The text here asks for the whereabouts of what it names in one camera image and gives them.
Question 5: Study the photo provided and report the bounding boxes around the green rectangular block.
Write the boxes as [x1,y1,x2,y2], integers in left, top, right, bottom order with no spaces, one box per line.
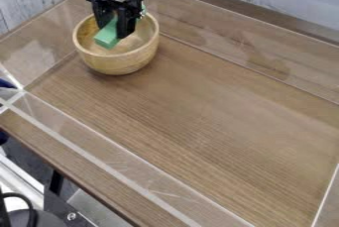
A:
[93,3,145,50]

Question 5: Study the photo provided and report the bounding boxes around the light wooden bowl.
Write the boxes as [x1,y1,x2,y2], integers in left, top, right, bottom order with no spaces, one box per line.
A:
[72,13,160,75]

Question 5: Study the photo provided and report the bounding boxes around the clear acrylic tray walls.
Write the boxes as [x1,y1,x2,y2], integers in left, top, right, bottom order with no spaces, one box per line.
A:
[0,0,339,227]

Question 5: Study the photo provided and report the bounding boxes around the black table leg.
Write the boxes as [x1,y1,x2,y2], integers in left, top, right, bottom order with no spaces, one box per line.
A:
[49,170,64,195]

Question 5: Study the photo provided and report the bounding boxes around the grey metal base plate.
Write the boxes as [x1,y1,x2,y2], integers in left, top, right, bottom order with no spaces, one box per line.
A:
[44,189,97,227]

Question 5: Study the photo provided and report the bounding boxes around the black cable loop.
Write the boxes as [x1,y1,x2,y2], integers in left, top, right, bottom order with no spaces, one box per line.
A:
[0,192,39,227]

